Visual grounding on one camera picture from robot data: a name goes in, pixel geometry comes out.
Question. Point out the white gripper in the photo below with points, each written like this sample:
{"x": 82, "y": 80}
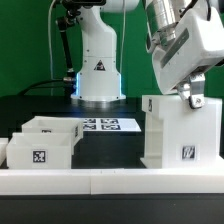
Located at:
{"x": 199, "y": 45}

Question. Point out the white drawer cabinet box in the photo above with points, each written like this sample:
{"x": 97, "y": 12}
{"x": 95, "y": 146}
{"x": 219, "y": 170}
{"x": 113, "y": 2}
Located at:
{"x": 177, "y": 136}

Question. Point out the white drawer tray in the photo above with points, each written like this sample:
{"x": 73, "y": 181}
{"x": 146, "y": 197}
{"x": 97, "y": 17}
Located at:
{"x": 39, "y": 151}
{"x": 44, "y": 124}

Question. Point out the white front drawer tray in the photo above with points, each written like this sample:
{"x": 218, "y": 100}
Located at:
{"x": 39, "y": 151}

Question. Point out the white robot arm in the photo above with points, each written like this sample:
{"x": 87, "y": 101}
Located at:
{"x": 99, "y": 80}

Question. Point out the paper sheet with markers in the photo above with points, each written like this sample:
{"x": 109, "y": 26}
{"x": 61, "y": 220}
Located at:
{"x": 111, "y": 124}

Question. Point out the white left fence piece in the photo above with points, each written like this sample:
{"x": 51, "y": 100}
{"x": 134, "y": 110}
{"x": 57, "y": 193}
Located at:
{"x": 3, "y": 145}

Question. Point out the white front fence wall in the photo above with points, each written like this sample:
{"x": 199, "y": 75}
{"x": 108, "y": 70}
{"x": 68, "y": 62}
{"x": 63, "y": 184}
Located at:
{"x": 112, "y": 181}

